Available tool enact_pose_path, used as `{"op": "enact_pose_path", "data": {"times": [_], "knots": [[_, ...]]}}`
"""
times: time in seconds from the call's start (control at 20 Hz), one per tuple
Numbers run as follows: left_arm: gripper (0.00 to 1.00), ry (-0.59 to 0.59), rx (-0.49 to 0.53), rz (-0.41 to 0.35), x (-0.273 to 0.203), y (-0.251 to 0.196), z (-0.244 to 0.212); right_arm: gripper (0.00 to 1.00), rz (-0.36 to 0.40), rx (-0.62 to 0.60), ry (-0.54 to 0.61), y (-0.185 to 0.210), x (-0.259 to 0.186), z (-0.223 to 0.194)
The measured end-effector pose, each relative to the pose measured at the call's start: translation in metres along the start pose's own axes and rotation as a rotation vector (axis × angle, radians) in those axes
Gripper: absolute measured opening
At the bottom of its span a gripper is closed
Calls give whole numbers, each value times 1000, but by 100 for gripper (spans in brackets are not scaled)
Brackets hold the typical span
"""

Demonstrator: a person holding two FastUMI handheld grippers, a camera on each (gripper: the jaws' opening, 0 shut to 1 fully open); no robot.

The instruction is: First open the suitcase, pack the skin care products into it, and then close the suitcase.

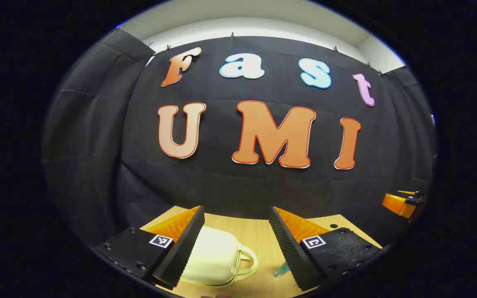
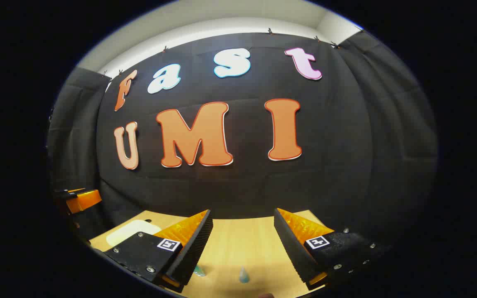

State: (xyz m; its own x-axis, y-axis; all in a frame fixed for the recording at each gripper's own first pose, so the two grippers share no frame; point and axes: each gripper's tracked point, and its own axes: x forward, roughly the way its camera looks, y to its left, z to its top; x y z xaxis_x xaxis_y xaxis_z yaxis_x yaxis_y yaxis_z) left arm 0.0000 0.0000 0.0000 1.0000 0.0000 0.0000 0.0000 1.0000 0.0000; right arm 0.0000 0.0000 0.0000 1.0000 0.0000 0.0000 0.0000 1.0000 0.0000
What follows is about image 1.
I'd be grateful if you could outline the pale yellow small suitcase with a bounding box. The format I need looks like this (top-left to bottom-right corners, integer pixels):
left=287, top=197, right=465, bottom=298
left=179, top=226, right=259, bottom=287

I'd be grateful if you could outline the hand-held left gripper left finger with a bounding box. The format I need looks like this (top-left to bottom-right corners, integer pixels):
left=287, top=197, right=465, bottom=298
left=94, top=206, right=206, bottom=289

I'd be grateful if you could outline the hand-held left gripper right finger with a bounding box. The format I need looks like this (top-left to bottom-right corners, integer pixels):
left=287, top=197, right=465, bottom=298
left=268, top=206, right=384, bottom=292

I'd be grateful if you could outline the blue cap skincare bottle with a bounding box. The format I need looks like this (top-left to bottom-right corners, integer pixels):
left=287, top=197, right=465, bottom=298
left=273, top=262, right=291, bottom=278

